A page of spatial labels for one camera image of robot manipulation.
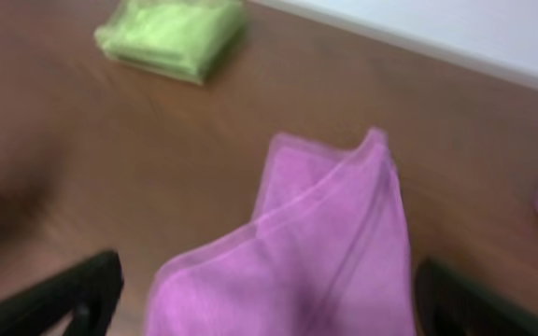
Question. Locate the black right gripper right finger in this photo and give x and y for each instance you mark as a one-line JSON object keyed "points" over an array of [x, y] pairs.
{"points": [[450, 304]]}

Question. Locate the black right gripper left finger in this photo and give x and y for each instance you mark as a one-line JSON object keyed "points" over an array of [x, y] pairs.
{"points": [[89, 291]]}

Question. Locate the purple microfiber cloth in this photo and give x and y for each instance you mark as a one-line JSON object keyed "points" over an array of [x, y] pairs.
{"points": [[326, 253]]}

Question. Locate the folded green cloth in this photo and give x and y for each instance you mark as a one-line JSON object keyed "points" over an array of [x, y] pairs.
{"points": [[184, 40]]}

